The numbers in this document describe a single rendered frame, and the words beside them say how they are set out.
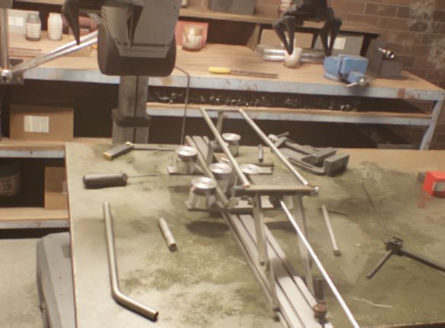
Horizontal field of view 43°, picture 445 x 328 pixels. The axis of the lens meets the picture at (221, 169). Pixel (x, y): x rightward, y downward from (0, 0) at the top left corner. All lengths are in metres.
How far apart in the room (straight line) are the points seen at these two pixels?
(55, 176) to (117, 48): 1.14
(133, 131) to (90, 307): 0.96
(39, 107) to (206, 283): 1.69
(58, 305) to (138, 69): 0.80
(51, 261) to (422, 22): 2.73
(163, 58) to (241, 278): 0.88
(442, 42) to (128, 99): 2.66
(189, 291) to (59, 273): 1.16
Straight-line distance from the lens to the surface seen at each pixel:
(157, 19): 1.66
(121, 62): 1.68
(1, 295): 2.42
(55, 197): 2.72
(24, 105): 2.55
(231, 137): 1.50
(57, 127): 2.57
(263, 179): 0.99
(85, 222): 1.13
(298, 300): 0.93
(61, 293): 1.98
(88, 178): 1.25
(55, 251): 2.19
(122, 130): 1.77
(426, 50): 3.96
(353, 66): 2.71
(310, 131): 3.35
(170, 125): 3.07
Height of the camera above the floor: 1.44
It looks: 23 degrees down
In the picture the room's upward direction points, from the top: 8 degrees clockwise
